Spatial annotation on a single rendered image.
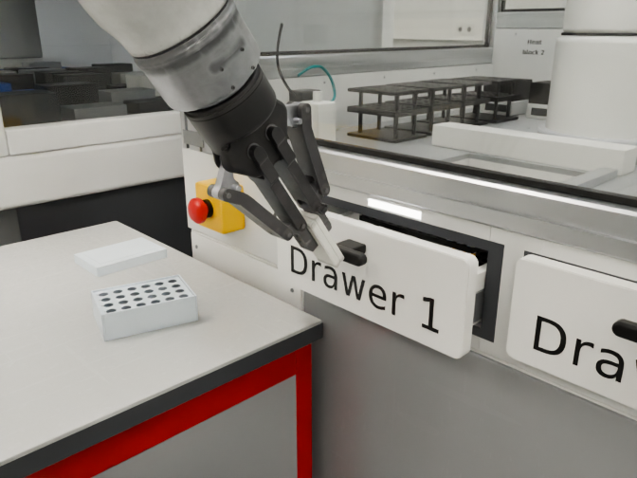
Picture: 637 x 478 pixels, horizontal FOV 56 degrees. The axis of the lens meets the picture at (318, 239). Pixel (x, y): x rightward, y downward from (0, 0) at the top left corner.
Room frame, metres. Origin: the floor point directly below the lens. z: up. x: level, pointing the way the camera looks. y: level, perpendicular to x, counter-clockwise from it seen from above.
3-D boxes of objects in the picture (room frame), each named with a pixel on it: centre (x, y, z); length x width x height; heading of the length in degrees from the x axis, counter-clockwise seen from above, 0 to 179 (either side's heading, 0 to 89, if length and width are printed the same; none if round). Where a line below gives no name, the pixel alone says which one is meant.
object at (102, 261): (0.96, 0.34, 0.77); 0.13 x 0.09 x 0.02; 134
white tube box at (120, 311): (0.74, 0.24, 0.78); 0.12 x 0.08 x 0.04; 118
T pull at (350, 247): (0.62, -0.03, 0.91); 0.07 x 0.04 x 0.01; 44
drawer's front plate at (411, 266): (0.64, -0.05, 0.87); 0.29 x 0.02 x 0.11; 44
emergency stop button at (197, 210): (0.88, 0.18, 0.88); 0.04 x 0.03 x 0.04; 44
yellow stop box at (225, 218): (0.90, 0.16, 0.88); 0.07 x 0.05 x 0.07; 44
